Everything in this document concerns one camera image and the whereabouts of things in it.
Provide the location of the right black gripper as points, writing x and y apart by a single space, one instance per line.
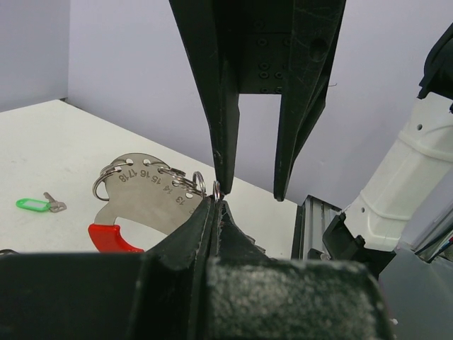
260 47

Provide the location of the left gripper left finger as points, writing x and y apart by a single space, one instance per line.
157 294

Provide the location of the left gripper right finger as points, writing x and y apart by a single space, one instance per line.
251 296

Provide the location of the red handled keyring holder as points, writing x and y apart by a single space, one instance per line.
143 188

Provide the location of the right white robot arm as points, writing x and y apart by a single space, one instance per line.
417 161

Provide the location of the green tagged key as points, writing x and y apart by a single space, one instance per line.
41 206

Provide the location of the black carabiner key bunch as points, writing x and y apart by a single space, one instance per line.
4 252

